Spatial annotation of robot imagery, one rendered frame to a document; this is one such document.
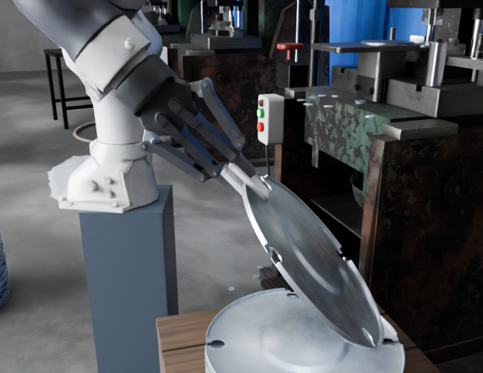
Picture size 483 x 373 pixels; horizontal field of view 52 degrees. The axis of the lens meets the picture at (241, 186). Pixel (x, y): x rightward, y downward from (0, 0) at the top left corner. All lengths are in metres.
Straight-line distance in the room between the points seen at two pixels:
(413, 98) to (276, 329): 0.62
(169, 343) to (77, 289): 0.90
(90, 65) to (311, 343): 0.49
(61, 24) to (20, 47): 7.05
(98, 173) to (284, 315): 0.52
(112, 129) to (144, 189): 0.15
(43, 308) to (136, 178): 0.69
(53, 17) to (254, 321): 0.52
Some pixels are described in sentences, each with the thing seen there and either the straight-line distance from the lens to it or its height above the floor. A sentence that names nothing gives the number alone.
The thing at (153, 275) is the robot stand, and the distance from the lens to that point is 1.15.
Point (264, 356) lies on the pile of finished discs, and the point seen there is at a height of 0.40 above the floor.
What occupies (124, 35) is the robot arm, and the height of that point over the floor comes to 0.83.
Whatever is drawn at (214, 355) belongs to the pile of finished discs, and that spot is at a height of 0.40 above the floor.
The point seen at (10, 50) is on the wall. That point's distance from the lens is 7.70.
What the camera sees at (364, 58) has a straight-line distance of 1.27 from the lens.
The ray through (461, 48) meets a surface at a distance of 1.33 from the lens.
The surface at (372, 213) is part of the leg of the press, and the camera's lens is 1.06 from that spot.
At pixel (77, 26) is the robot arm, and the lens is 0.63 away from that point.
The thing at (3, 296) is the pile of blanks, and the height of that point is 0.03.
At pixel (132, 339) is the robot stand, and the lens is 1.26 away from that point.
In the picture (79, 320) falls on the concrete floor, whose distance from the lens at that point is 1.57.
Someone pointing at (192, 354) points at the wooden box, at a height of 0.35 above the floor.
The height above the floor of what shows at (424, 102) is 0.67.
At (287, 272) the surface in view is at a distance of 0.57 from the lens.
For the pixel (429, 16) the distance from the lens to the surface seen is 1.34.
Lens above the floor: 0.87
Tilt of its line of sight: 20 degrees down
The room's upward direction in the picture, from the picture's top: straight up
